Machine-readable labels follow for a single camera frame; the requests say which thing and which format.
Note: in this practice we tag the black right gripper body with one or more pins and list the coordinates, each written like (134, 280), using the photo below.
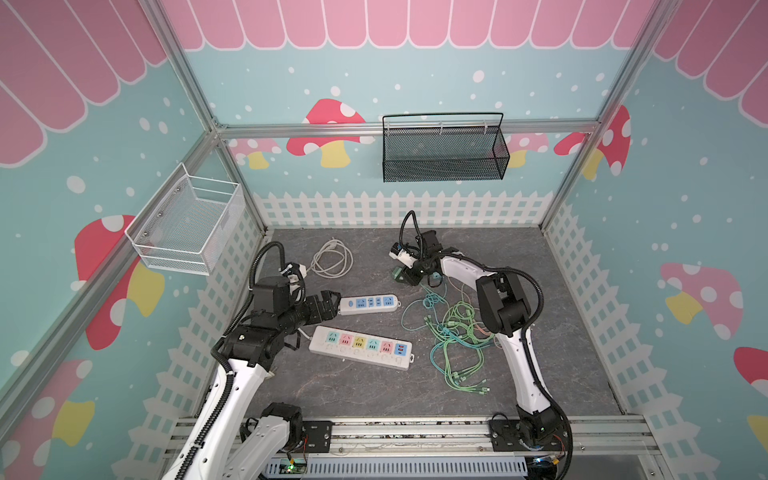
(417, 271)

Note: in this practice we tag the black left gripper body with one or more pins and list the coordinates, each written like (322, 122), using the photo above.
(313, 313)

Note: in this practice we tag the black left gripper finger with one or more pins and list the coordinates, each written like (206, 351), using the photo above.
(328, 311)
(329, 296)

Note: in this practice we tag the small white blue power strip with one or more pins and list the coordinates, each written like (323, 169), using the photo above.
(385, 303)

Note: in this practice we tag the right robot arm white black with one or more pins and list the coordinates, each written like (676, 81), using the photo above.
(510, 301)

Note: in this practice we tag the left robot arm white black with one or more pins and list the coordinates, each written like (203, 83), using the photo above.
(277, 306)

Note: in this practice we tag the large white colourful power strip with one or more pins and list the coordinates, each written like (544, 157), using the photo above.
(362, 348)

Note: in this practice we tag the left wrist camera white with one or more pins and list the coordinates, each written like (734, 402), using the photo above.
(295, 272)

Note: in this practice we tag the black wire mesh basket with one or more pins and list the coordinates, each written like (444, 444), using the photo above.
(441, 147)

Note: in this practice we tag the white wire mesh basket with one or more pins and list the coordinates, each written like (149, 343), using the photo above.
(187, 224)

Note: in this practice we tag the grey slotted cable duct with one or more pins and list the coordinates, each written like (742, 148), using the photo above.
(399, 468)

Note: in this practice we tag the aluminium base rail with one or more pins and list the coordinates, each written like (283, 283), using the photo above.
(469, 435)

